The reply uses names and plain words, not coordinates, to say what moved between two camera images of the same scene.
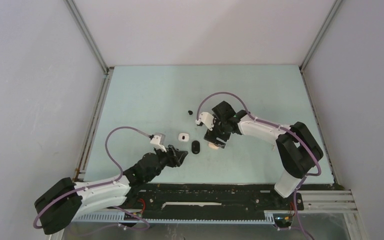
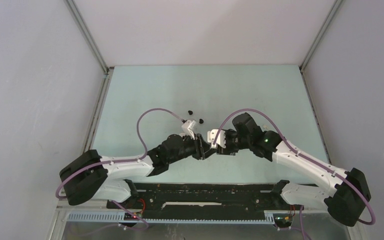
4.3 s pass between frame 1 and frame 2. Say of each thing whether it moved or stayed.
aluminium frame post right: stayed
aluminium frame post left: stayed
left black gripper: moved
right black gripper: moved
